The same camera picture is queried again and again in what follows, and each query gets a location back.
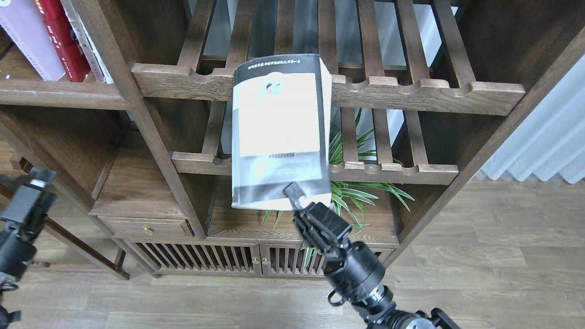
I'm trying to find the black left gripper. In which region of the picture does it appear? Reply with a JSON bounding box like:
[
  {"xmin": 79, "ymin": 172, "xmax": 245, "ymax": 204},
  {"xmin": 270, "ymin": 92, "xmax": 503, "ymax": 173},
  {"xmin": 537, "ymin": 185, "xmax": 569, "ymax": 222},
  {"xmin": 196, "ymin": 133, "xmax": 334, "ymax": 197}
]
[{"xmin": 0, "ymin": 169, "xmax": 57, "ymax": 293}]

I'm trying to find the green spider plant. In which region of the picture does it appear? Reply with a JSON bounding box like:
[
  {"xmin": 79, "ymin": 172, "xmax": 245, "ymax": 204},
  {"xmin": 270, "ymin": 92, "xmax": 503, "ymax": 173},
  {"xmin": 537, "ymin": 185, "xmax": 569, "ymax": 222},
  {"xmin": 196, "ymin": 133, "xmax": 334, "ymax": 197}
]
[{"xmin": 262, "ymin": 108, "xmax": 415, "ymax": 269}]

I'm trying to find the white upright book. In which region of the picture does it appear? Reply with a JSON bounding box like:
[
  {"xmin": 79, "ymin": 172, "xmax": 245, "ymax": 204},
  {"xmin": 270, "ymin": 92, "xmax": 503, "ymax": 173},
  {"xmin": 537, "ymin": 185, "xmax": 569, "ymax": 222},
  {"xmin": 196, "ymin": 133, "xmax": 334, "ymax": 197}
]
[{"xmin": 61, "ymin": 0, "xmax": 114, "ymax": 84}]

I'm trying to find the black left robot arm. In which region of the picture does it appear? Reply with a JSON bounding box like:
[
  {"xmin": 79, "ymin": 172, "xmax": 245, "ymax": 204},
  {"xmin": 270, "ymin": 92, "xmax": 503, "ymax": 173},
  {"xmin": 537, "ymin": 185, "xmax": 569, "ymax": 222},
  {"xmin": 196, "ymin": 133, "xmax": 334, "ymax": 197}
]
[{"xmin": 0, "ymin": 169, "xmax": 57, "ymax": 329}]

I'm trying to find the white curtain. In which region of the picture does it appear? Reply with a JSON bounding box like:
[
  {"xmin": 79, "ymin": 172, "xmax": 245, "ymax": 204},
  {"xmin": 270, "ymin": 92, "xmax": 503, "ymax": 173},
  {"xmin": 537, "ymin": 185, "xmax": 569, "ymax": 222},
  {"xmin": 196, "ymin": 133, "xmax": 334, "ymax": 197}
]
[{"xmin": 479, "ymin": 58, "xmax": 585, "ymax": 185}]

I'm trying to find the white lavender book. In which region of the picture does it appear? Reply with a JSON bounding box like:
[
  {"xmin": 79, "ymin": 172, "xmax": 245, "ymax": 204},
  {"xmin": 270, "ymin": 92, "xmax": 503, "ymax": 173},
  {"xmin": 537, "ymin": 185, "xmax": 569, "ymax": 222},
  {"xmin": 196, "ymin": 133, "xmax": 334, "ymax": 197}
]
[{"xmin": 0, "ymin": 0, "xmax": 65, "ymax": 81}]

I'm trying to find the brass drawer knob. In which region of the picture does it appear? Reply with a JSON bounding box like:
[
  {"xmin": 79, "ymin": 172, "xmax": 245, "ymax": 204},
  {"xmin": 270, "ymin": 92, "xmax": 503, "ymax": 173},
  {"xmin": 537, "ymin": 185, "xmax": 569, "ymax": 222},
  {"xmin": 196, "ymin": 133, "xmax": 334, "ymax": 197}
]
[{"xmin": 144, "ymin": 226, "xmax": 154, "ymax": 236}]

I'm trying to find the black and yellow book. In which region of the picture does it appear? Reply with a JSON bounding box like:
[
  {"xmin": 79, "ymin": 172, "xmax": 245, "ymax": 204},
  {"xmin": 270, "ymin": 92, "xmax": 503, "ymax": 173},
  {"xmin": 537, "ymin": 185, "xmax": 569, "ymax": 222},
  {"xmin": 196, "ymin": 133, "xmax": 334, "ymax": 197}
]
[{"xmin": 231, "ymin": 53, "xmax": 332, "ymax": 211}]

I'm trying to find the dark wooden bookshelf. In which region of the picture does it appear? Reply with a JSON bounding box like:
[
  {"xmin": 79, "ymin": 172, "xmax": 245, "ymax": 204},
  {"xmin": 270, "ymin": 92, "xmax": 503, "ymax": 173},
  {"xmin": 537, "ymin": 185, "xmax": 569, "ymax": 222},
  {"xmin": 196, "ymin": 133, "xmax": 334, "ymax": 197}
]
[{"xmin": 1, "ymin": 0, "xmax": 584, "ymax": 278}]

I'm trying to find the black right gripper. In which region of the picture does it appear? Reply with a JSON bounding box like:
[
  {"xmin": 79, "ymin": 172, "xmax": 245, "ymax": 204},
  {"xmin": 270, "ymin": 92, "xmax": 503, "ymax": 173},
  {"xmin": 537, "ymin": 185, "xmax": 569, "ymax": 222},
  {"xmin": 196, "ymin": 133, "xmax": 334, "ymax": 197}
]
[{"xmin": 283, "ymin": 182, "xmax": 396, "ymax": 313}]

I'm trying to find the red book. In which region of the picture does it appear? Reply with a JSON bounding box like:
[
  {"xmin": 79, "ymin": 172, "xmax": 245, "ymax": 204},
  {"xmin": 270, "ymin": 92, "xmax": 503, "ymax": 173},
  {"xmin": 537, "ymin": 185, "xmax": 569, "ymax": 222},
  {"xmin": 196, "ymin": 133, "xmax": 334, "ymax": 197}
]
[{"xmin": 34, "ymin": 0, "xmax": 90, "ymax": 83}]

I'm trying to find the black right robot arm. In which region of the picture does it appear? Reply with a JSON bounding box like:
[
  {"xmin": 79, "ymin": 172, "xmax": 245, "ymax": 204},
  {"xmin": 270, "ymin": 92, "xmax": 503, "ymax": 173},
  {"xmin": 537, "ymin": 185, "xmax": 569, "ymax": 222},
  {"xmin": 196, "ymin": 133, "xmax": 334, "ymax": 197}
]
[{"xmin": 283, "ymin": 182, "xmax": 457, "ymax": 329}]

